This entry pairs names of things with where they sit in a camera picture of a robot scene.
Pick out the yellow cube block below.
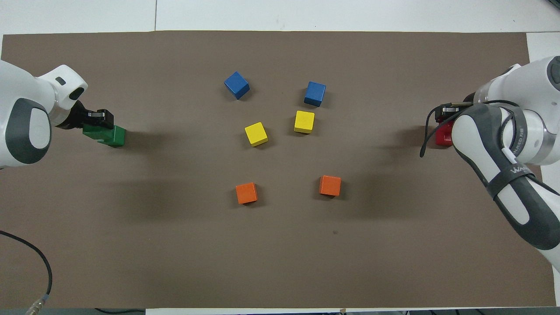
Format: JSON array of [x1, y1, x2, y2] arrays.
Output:
[[294, 110, 315, 134], [245, 122, 269, 147]]

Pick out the orange cube block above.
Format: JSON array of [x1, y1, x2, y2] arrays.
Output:
[[235, 182, 258, 205], [319, 175, 342, 197]]

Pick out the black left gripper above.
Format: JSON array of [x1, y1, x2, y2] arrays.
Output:
[[56, 101, 115, 130]]

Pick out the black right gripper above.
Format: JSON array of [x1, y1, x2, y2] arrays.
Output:
[[436, 92, 478, 123]]

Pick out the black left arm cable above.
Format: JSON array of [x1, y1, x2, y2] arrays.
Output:
[[0, 231, 53, 315]]

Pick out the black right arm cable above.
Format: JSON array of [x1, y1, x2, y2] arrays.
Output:
[[419, 100, 532, 158]]

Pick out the green cube block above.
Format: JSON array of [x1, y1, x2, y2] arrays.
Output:
[[83, 124, 115, 143], [101, 126, 126, 147]]

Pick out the brown table mat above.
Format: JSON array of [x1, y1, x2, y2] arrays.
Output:
[[0, 31, 557, 309]]

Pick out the blue cube block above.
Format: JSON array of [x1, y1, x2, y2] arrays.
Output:
[[224, 71, 250, 100], [304, 81, 326, 107]]

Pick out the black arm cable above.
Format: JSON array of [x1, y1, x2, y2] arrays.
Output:
[[419, 100, 532, 158], [0, 231, 53, 315]]

